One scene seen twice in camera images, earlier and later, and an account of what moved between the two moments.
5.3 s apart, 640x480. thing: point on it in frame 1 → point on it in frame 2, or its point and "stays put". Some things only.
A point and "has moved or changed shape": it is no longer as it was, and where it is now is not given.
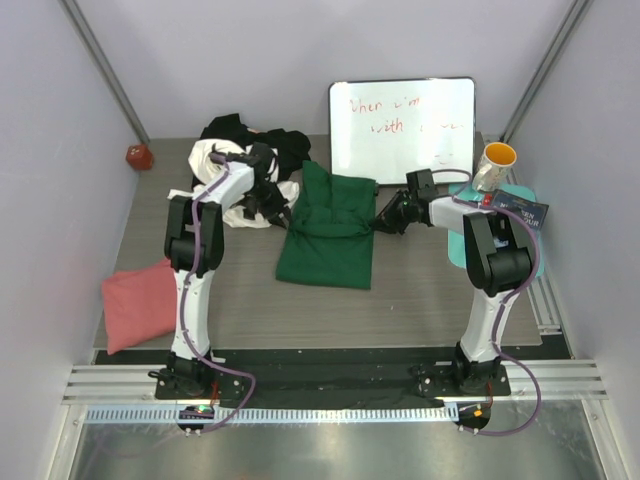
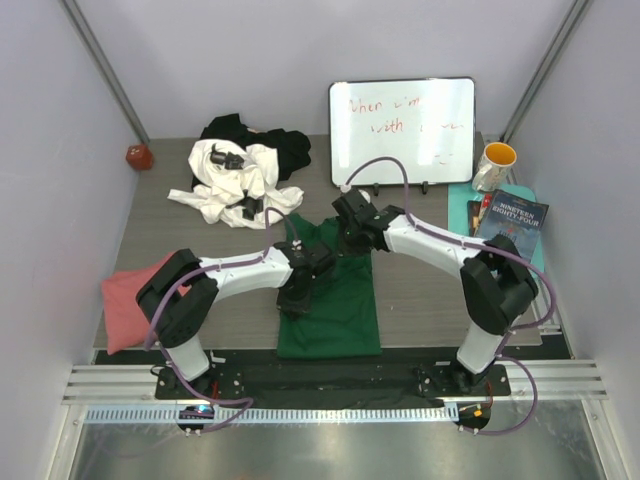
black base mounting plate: [329, 384] stays put
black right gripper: [387, 220] → [346, 250]
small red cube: [139, 157] stays put
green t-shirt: [329, 239] has moved or changed shape
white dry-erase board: [380, 128] stays put
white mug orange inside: [496, 158] stays put
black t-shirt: [284, 148] stays put
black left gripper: [273, 212] → [293, 308]
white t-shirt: [202, 167] stays put
